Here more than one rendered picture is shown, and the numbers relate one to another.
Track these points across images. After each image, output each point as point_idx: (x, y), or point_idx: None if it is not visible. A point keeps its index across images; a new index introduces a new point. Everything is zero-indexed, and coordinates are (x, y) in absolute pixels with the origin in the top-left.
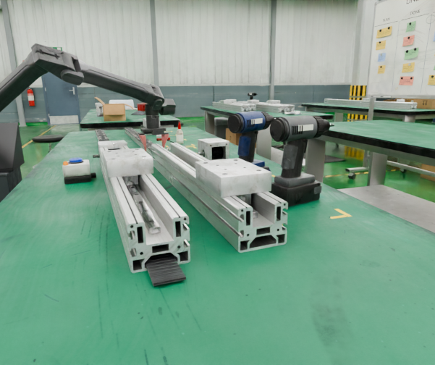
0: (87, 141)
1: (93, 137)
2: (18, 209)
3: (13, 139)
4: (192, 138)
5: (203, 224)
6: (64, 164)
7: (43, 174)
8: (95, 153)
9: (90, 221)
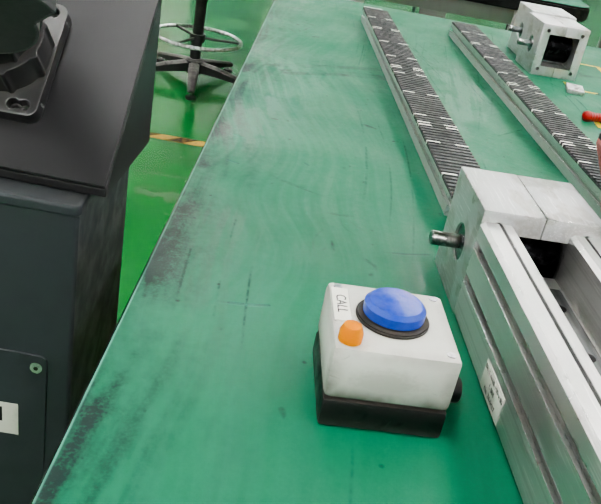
0: (343, 56)
1: (359, 40)
2: None
3: (132, 58)
4: None
5: None
6: (343, 340)
7: (215, 273)
8: (388, 144)
9: None
